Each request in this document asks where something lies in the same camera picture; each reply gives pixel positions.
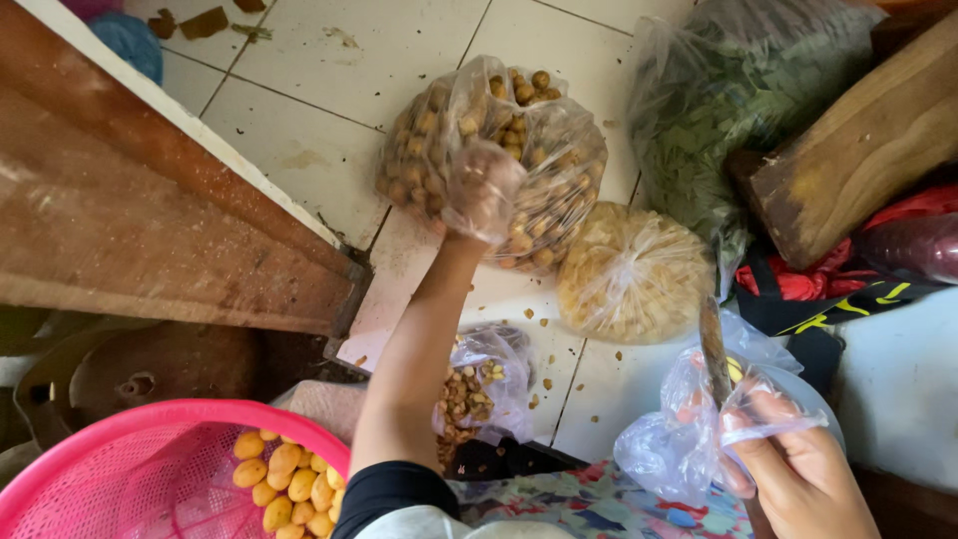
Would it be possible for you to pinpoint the person's right hand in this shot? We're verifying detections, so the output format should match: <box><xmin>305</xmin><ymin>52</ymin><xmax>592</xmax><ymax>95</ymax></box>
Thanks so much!
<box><xmin>720</xmin><ymin>388</ymin><xmax>883</xmax><ymax>539</ymax></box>

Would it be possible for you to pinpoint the person's left hand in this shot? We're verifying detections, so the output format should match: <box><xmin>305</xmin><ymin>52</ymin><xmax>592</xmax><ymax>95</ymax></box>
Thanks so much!
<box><xmin>440</xmin><ymin>141</ymin><xmax>528</xmax><ymax>247</ymax></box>

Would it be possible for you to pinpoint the clear bag of brown fruits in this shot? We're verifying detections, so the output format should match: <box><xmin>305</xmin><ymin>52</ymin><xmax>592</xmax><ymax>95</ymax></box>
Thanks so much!
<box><xmin>374</xmin><ymin>55</ymin><xmax>609</xmax><ymax>275</ymax></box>

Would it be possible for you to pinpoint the knife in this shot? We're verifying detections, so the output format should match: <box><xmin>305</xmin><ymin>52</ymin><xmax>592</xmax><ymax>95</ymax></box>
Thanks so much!
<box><xmin>698</xmin><ymin>294</ymin><xmax>736</xmax><ymax>411</ymax></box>

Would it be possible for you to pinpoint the black bag with yellow print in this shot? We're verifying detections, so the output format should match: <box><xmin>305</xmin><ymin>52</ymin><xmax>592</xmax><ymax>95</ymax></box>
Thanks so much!
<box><xmin>735</xmin><ymin>251</ymin><xmax>946</xmax><ymax>339</ymax></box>

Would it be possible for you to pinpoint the pale blue tub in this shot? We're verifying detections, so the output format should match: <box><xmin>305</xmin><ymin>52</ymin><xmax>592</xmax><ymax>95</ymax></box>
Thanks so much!
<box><xmin>834</xmin><ymin>286</ymin><xmax>958</xmax><ymax>497</ymax></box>

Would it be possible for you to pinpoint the red plastic bag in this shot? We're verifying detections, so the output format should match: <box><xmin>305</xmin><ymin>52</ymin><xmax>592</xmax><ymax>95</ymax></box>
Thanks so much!
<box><xmin>735</xmin><ymin>183</ymin><xmax>958</xmax><ymax>302</ymax></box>

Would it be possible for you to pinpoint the person's floral garment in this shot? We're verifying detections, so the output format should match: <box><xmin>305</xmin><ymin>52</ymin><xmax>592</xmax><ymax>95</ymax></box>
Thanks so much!
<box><xmin>448</xmin><ymin>458</ymin><xmax>755</xmax><ymax>539</ymax></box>

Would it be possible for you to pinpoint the clear bag of yellow pieces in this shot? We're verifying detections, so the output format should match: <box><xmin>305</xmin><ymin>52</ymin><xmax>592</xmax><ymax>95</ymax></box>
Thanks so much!
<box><xmin>556</xmin><ymin>201</ymin><xmax>717</xmax><ymax>346</ymax></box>

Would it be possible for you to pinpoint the small bag of fruit peels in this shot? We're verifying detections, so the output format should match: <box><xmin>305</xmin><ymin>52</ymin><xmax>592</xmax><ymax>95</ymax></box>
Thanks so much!
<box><xmin>432</xmin><ymin>323</ymin><xmax>537</xmax><ymax>469</ymax></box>

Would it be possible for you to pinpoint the black flat object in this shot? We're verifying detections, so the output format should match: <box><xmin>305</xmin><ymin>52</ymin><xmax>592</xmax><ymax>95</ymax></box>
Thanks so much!
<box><xmin>448</xmin><ymin>437</ymin><xmax>591</xmax><ymax>482</ymax></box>

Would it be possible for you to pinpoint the clear bag of green leaves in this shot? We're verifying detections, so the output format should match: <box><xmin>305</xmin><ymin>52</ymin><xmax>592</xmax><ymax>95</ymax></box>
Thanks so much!
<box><xmin>627</xmin><ymin>0</ymin><xmax>888</xmax><ymax>289</ymax></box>

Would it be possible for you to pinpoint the beige cloth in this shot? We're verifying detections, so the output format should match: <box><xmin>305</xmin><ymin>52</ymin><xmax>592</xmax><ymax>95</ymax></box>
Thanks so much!
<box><xmin>271</xmin><ymin>379</ymin><xmax>369</xmax><ymax>448</ymax></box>

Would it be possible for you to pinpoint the wooden block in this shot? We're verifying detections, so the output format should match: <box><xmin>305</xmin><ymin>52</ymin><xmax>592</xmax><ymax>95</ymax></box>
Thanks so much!
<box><xmin>727</xmin><ymin>11</ymin><xmax>958</xmax><ymax>272</ymax></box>

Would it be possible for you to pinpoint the person's black sleeve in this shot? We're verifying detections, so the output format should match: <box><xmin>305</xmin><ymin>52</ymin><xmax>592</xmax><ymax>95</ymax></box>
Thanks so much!
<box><xmin>331</xmin><ymin>460</ymin><xmax>462</xmax><ymax>539</ymax></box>

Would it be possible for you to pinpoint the brown wooden bench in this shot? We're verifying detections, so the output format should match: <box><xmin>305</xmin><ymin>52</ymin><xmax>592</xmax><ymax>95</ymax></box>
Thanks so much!
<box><xmin>0</xmin><ymin>0</ymin><xmax>374</xmax><ymax>339</ymax></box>

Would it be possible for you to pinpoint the heap of peeled yellow fruits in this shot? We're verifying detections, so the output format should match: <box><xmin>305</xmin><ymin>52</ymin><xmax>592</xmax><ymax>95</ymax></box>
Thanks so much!
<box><xmin>231</xmin><ymin>427</ymin><xmax>347</xmax><ymax>539</ymax></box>

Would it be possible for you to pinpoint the blue plastic bag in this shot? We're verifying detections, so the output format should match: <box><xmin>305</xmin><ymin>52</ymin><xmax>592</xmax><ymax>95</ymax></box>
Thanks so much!
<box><xmin>87</xmin><ymin>10</ymin><xmax>165</xmax><ymax>85</ymax></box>

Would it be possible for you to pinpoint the rusty round metal pan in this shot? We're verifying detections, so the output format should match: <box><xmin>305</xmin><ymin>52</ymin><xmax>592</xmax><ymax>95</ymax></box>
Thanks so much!
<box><xmin>13</xmin><ymin>320</ymin><xmax>260</xmax><ymax>452</ymax></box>

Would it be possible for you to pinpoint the pink plastic basket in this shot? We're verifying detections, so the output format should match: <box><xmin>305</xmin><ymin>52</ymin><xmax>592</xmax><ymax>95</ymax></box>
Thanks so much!
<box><xmin>0</xmin><ymin>398</ymin><xmax>352</xmax><ymax>539</ymax></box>

